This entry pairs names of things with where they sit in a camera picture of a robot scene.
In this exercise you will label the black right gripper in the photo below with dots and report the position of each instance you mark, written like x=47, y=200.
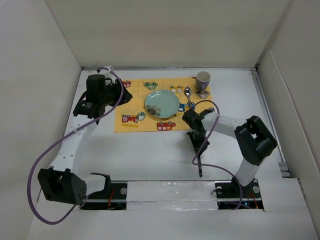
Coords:
x=196, y=145

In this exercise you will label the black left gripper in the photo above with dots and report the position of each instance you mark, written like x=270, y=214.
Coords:
x=116, y=86

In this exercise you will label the yellow car-print cloth placemat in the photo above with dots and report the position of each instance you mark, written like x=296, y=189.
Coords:
x=135, y=117

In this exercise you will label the silver fork patterned handle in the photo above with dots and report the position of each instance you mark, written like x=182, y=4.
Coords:
x=199, y=165

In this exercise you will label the green floral ceramic plate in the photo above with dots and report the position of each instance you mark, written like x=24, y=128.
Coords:
x=162, y=104

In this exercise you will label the silver spoon patterned handle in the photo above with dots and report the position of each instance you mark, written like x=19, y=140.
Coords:
x=188, y=93

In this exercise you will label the purple ceramic mug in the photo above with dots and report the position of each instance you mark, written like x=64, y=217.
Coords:
x=202, y=80

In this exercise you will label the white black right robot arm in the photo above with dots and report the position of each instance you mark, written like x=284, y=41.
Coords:
x=254, y=140

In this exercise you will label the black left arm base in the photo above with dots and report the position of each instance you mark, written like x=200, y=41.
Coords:
x=113, y=198

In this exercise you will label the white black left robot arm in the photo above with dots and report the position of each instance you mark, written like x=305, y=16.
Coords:
x=62, y=181

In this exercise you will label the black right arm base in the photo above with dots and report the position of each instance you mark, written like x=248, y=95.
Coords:
x=229, y=197

